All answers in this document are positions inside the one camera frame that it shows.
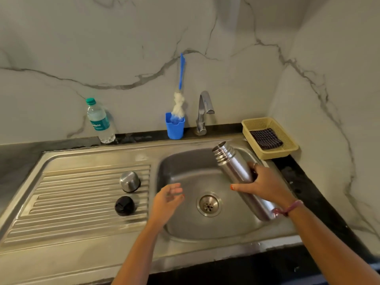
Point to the yellow plastic basket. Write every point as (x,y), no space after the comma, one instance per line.
(285,149)

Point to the black stopper lid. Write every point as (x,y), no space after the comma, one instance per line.
(124,206)

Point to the clear plastic water bottle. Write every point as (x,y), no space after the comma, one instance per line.
(99,123)

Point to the dark checked cloth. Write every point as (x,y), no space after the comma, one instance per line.
(265,139)

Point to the person's right forearm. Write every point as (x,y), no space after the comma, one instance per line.
(332,249)

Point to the blue white bottle brush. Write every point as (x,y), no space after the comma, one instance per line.
(181,71)

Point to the person's left forearm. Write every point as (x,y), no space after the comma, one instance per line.
(136,258)

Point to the blue plastic brush holder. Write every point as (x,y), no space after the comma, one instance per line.
(175,130)

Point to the person's left hand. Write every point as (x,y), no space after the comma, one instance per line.
(163,207)

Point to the chrome faucet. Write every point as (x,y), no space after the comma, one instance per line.
(203,106)

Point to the stainless steel sink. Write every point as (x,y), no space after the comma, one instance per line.
(89,243)

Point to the stainless steel flask body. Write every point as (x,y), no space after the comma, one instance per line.
(234,166)

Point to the person's right hand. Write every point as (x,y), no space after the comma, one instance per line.
(267,186)

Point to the steel cup cap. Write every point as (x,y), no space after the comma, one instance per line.
(129,181)

